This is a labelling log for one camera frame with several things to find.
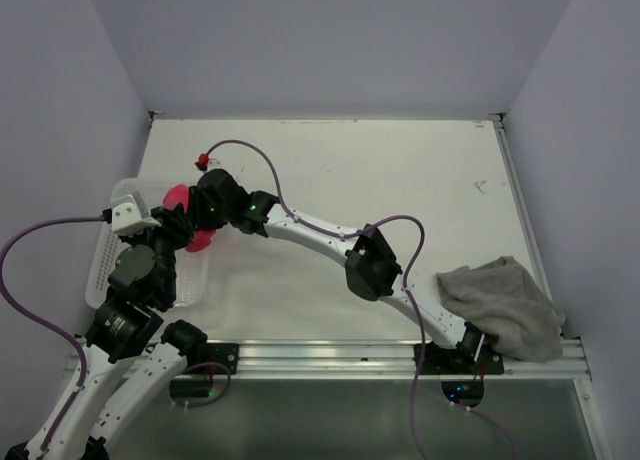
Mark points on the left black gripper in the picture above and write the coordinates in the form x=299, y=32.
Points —
x=175, y=223

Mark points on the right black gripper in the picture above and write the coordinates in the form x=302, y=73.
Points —
x=196, y=212

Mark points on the pink towel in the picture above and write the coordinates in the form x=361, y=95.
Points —
x=179, y=195

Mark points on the clear plastic basket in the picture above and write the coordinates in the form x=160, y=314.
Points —
x=133, y=274

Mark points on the grey towel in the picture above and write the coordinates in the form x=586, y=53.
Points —
x=502, y=299

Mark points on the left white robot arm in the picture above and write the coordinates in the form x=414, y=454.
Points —
x=103, y=397

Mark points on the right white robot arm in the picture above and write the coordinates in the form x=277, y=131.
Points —
x=372, y=270

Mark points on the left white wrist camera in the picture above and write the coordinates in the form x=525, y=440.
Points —
x=130, y=215

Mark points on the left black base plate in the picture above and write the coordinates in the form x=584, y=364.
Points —
x=218, y=354

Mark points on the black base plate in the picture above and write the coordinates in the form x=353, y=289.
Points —
x=218, y=354
x=436, y=360

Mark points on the aluminium mounting rail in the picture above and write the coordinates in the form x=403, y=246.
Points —
x=379, y=359

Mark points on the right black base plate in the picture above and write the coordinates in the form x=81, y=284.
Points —
x=436, y=360

